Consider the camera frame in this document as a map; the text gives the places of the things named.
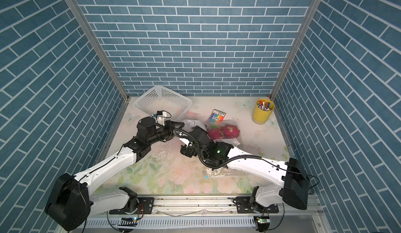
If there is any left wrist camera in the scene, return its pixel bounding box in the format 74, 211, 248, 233
156, 111, 168, 118

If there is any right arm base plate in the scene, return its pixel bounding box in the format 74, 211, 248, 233
233, 196, 279, 214

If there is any clear zip-top bag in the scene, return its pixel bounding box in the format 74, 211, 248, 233
179, 113, 241, 146
202, 167, 250, 178

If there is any highlighter marker pack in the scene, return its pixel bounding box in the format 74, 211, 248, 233
208, 109, 226, 122

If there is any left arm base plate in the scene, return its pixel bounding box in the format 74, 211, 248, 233
109, 197, 155, 216

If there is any empty clear zip-top bag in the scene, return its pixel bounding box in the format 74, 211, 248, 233
202, 167, 250, 178

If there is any white plastic mesh basket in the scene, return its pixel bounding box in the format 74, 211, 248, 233
133, 86, 193, 119

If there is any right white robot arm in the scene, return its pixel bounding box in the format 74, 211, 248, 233
173, 126, 313, 210

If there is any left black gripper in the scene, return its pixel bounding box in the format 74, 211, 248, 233
146, 121, 184, 146

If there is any pink dragon fruit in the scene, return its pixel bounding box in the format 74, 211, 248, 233
207, 128, 224, 140
220, 124, 240, 139

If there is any yellow pen cup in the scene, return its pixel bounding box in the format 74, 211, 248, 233
252, 98, 275, 125

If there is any aluminium mounting rail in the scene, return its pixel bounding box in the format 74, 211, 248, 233
75, 194, 330, 233

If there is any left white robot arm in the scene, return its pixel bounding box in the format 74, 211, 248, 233
44, 117, 184, 231

